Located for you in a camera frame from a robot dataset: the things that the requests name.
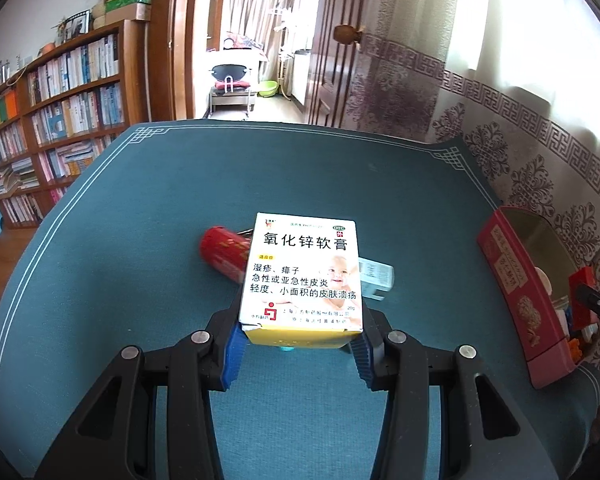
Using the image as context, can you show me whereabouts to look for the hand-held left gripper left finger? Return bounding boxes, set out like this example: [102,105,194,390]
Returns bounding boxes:
[34,292,246,480]

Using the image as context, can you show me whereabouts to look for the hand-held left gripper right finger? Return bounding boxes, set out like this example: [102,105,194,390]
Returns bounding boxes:
[350,307,561,480]

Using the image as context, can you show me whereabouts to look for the red tin box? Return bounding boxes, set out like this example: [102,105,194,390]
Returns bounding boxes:
[477,206,598,390]

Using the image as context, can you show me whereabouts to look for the yellow white medicine box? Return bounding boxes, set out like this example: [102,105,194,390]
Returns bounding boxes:
[238,212,365,350]

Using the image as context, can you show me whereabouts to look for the teal cloth desktop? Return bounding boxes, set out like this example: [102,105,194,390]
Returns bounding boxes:
[0,120,600,480]

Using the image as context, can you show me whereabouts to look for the small colourful toy pieces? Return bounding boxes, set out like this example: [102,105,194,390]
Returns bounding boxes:
[566,327,598,363]

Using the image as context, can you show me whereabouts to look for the small white carton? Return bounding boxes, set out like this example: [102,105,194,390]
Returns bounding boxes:
[357,257,396,302]

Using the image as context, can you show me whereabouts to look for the red cylindrical can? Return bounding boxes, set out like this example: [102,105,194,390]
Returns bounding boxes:
[200,226,253,286]

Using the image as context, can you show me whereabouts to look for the patterned white purple curtain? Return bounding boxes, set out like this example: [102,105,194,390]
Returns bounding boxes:
[342,0,600,371]

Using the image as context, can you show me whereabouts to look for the metal cart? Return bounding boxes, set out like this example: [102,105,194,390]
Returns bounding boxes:
[210,82,257,121]

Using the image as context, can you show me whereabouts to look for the brown wooden door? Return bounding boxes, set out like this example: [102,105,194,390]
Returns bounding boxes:
[305,0,371,128]

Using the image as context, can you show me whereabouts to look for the black wok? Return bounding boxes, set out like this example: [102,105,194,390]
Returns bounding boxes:
[212,62,253,84]

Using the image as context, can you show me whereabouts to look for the wooden bookshelf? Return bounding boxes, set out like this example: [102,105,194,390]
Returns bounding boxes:
[0,20,148,231]

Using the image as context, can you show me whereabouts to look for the rows of books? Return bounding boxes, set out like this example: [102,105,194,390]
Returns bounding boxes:
[0,35,126,226]

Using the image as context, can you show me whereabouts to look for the round wooden door knob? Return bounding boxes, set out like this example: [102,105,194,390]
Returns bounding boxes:
[334,24,363,47]

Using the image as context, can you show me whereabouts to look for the beige window curtain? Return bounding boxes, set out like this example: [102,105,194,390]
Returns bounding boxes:
[227,0,311,51]

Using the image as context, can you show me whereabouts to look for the wooden door frame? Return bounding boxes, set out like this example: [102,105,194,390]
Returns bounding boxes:
[147,0,228,122]

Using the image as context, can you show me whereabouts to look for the photo frame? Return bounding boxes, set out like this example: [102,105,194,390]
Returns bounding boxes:
[62,10,91,41]

